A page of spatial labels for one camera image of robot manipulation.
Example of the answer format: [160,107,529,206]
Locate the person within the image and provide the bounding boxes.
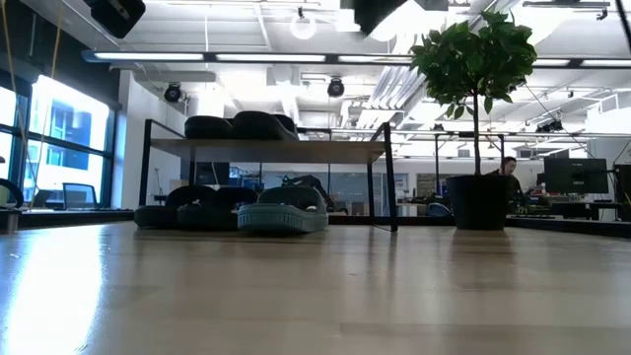
[485,156,525,201]

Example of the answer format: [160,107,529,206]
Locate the black computer tower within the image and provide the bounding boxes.
[614,164,631,222]

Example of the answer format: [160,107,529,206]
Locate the wooden shelf black metal legs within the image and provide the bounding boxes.
[139,119,399,234]

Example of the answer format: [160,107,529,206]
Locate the blue office chair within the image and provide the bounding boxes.
[426,201,454,218]

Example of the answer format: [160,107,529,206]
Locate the white round ceiling lamp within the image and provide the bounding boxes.
[289,13,318,41]

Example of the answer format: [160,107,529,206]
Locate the linear ceiling light fixture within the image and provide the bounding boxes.
[81,48,631,69]

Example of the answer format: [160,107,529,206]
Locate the green leafy small tree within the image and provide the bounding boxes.
[410,9,538,177]

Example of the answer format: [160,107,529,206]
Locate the black aluminium table frame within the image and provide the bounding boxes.
[17,209,631,240]

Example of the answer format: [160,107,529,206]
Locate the black computer monitor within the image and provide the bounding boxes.
[543,157,610,195]

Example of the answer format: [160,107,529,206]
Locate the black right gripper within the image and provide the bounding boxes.
[353,0,450,36]

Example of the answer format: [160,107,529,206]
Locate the green slide sandal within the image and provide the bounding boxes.
[237,185,330,234]

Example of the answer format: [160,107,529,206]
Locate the black plant pot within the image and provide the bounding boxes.
[446,174,513,232]

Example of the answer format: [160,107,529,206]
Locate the dark framed screen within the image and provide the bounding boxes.
[62,181,99,211]

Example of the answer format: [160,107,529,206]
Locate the black hanging cable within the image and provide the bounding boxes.
[613,0,631,53]

